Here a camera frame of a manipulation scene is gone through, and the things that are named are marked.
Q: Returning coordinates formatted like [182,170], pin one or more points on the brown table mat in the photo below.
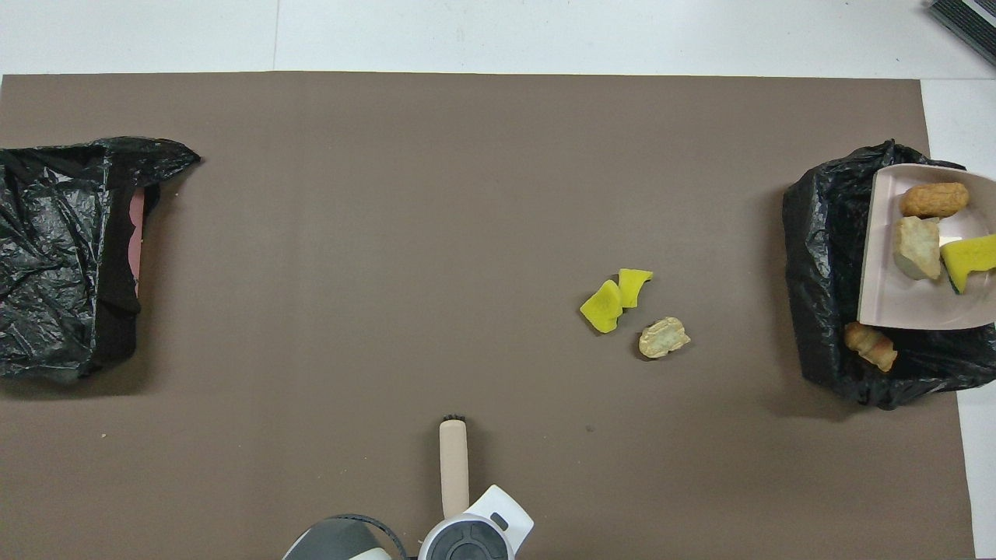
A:
[389,233]

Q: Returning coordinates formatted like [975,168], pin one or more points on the yellow sponge with green backing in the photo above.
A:
[973,257]

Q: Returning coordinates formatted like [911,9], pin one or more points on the beige brush with black bristles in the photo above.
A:
[454,467]

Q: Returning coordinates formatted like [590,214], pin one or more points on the pale round pastry piece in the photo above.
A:
[663,338]

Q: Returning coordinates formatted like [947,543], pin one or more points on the small yellow sponge piece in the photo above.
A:
[632,284]
[601,309]

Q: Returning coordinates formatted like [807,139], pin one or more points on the brown bread roll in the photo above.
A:
[934,200]

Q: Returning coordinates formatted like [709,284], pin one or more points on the black trash bag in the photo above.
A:
[54,233]

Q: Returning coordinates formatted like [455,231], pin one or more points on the pink plastic bin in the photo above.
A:
[137,233]

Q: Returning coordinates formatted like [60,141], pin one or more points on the tan bread chunk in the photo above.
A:
[917,249]

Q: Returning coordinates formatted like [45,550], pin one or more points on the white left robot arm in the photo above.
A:
[475,540]

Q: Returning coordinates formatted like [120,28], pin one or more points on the black bag lined bin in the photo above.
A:
[817,272]

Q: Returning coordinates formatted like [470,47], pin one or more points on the striped orange croissant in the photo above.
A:
[871,346]

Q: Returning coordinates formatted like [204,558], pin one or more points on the beige plastic dustpan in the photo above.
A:
[895,303]

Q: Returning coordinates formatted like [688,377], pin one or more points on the dark ribbed object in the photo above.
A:
[969,19]

